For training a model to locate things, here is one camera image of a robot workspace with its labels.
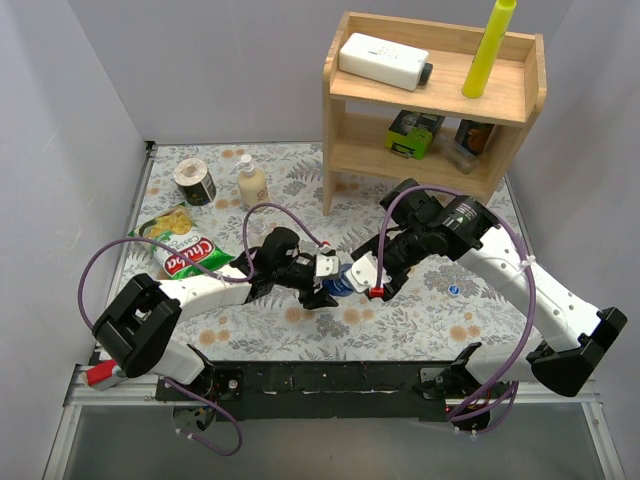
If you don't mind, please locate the blue label water bottle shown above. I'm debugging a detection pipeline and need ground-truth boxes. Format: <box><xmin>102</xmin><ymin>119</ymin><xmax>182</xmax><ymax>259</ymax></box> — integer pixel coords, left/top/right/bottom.
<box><xmin>323</xmin><ymin>271</ymin><xmax>355</xmax><ymax>297</ymax></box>

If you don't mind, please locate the blue bottle cap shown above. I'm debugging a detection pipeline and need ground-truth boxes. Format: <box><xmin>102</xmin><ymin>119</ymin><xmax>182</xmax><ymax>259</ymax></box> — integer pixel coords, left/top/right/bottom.
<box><xmin>447</xmin><ymin>285</ymin><xmax>461</xmax><ymax>297</ymax></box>

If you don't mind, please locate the clear plastic bottle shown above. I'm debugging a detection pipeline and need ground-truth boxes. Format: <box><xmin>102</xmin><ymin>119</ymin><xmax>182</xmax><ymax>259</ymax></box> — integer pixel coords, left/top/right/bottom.
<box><xmin>248</xmin><ymin>217</ymin><xmax>271</xmax><ymax>247</ymax></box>

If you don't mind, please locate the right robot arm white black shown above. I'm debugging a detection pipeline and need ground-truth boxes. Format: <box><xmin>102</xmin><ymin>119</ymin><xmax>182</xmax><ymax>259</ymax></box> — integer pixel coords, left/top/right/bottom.
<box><xmin>345</xmin><ymin>179</ymin><xmax>627</xmax><ymax>398</ymax></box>

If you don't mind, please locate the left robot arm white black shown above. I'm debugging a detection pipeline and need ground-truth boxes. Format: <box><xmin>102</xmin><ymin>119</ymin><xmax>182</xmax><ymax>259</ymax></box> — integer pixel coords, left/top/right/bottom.
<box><xmin>92</xmin><ymin>227</ymin><xmax>340</xmax><ymax>400</ymax></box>

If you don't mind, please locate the beige pump soap bottle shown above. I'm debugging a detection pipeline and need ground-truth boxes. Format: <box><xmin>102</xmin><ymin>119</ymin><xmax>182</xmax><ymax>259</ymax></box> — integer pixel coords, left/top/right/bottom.
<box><xmin>236</xmin><ymin>154</ymin><xmax>270</xmax><ymax>209</ymax></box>

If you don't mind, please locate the clear bottle on shelf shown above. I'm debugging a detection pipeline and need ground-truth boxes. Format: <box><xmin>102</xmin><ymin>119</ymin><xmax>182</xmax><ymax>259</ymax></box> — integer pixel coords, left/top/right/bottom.
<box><xmin>437</xmin><ymin>135</ymin><xmax>480</xmax><ymax>174</ymax></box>

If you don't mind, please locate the floral patterned table mat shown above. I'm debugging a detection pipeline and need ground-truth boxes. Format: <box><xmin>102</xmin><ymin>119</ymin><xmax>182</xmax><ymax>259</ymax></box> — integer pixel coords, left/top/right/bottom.
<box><xmin>138</xmin><ymin>143</ymin><xmax>526</xmax><ymax>361</ymax></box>

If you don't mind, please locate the green black small box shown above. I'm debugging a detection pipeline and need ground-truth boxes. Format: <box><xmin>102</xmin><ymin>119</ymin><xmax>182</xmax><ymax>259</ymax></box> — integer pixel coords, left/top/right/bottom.
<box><xmin>384</xmin><ymin>110</ymin><xmax>445</xmax><ymax>160</ymax></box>

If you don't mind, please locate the black orange small box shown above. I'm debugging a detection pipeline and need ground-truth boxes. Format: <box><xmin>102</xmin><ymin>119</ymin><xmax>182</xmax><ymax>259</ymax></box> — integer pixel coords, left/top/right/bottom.
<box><xmin>454</xmin><ymin>119</ymin><xmax>495</xmax><ymax>156</ymax></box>

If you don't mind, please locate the wooden two-tier shelf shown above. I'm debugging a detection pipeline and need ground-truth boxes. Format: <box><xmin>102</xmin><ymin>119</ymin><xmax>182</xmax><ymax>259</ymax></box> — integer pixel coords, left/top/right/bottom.
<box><xmin>323</xmin><ymin>12</ymin><xmax>547</xmax><ymax>213</ymax></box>

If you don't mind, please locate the green Chuba cassava chips bag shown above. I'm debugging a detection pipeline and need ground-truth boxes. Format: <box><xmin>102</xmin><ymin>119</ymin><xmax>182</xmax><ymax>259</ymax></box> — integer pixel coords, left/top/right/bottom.
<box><xmin>128</xmin><ymin>202</ymin><xmax>233</xmax><ymax>280</ymax></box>

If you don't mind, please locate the white rectangular plastic jug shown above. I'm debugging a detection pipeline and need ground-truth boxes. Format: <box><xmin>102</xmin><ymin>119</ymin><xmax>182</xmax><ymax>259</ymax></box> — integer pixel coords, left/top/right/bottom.
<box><xmin>338</xmin><ymin>33</ymin><xmax>433</xmax><ymax>91</ymax></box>

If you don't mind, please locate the red white small carton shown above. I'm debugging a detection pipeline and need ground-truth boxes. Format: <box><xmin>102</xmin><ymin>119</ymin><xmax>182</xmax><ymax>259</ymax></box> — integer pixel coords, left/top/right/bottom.
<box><xmin>80</xmin><ymin>360</ymin><xmax>127</xmax><ymax>391</ymax></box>

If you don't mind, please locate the yellow plastic tube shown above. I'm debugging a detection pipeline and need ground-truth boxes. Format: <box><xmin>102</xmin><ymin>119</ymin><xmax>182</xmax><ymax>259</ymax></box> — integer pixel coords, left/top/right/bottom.
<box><xmin>461</xmin><ymin>0</ymin><xmax>517</xmax><ymax>99</ymax></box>

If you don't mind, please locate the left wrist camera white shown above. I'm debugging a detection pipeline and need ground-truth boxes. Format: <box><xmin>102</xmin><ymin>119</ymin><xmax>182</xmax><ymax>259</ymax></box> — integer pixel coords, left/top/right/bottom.
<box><xmin>314</xmin><ymin>250</ymin><xmax>341</xmax><ymax>282</ymax></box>

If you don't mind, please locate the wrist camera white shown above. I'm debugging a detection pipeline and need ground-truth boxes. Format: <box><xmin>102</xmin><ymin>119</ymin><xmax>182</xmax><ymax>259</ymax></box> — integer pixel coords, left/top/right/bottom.
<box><xmin>314</xmin><ymin>250</ymin><xmax>341</xmax><ymax>282</ymax></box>
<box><xmin>345</xmin><ymin>252</ymin><xmax>378</xmax><ymax>297</ymax></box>

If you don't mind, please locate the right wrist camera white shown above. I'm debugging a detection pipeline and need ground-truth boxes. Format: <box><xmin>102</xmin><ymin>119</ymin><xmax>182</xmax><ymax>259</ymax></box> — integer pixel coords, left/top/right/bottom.
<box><xmin>345</xmin><ymin>252</ymin><xmax>378</xmax><ymax>297</ymax></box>

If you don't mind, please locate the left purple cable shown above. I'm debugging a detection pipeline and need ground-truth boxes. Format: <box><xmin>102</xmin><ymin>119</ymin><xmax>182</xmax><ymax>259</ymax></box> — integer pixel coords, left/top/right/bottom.
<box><xmin>77</xmin><ymin>202</ymin><xmax>334</xmax><ymax>457</ymax></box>

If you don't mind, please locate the purple cable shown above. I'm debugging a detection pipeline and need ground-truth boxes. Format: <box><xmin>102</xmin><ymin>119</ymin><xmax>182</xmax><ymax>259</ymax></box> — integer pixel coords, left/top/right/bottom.
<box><xmin>372</xmin><ymin>184</ymin><xmax>539</xmax><ymax>435</ymax></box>
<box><xmin>77</xmin><ymin>202</ymin><xmax>334</xmax><ymax>457</ymax></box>

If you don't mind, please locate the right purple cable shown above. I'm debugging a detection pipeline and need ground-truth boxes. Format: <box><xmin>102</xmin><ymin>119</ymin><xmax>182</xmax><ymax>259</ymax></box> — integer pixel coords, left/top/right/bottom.
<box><xmin>372</xmin><ymin>184</ymin><xmax>539</xmax><ymax>435</ymax></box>

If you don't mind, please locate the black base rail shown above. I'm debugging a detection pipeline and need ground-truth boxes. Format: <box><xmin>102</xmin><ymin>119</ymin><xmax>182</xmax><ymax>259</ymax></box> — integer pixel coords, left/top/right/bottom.
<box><xmin>186</xmin><ymin>360</ymin><xmax>482</xmax><ymax>422</ymax></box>

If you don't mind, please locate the aluminium frame rail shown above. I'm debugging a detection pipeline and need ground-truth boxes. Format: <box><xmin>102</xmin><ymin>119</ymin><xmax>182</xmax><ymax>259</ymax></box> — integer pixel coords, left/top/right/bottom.
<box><xmin>66</xmin><ymin>371</ymin><xmax>602</xmax><ymax>404</ymax></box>

